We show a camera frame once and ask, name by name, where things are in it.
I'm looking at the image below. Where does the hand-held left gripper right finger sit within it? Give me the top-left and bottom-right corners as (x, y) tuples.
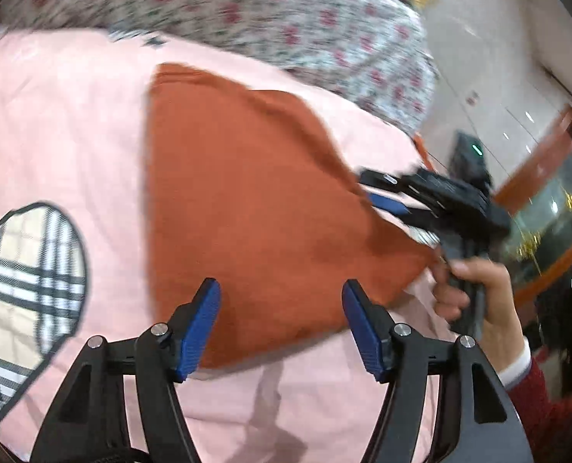
(341, 279), (535, 463)

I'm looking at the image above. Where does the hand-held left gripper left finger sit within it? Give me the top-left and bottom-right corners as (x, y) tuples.
(29, 277), (222, 463)

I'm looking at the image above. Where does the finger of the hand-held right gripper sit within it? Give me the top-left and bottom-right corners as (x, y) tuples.
(358, 168), (419, 193)
(367, 192), (442, 233)

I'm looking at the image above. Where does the orange knit sweater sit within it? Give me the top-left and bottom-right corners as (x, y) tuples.
(143, 62), (442, 371)

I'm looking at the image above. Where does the person's right forearm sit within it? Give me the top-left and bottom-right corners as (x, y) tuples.
(495, 338), (572, 463)

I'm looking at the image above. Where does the person's right hand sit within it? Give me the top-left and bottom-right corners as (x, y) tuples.
(430, 255), (528, 373)

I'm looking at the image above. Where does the wooden framed glass cabinet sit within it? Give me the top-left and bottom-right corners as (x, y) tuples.
(488, 103), (572, 306)

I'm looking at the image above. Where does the white rose-print blanket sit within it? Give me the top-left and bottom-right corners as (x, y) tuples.
(0, 0), (442, 140)

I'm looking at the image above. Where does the pink printed bed sheet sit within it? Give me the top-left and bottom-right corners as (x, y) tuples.
(0, 28), (460, 463)

